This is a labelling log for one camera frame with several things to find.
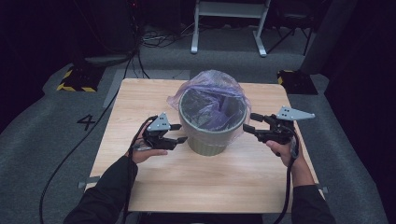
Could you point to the person's right hand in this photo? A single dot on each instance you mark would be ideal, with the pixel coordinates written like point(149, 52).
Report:
point(289, 152)

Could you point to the black tripod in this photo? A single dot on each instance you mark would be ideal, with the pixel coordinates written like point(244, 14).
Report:
point(291, 23)

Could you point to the purple plastic bag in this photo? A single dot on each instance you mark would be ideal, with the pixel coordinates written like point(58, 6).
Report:
point(211, 81)

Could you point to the green plastic bin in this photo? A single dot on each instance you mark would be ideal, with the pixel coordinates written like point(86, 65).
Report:
point(211, 140)

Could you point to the grey metal table bracket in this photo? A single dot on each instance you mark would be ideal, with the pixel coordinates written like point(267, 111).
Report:
point(323, 189)
point(90, 181)

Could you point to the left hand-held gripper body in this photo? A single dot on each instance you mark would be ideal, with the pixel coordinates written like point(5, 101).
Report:
point(159, 124)

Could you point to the white metal stand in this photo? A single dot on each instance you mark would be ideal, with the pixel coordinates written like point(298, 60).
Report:
point(230, 9)

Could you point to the grey pillar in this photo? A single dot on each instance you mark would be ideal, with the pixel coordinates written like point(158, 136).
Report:
point(327, 37)

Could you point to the person's left hand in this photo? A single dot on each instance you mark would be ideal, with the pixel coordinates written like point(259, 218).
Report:
point(140, 154)

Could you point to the black yellow striped base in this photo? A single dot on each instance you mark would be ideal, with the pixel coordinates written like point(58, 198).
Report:
point(81, 79)
point(297, 82)

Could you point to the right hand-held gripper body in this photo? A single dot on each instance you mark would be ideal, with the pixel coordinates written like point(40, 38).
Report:
point(292, 114)

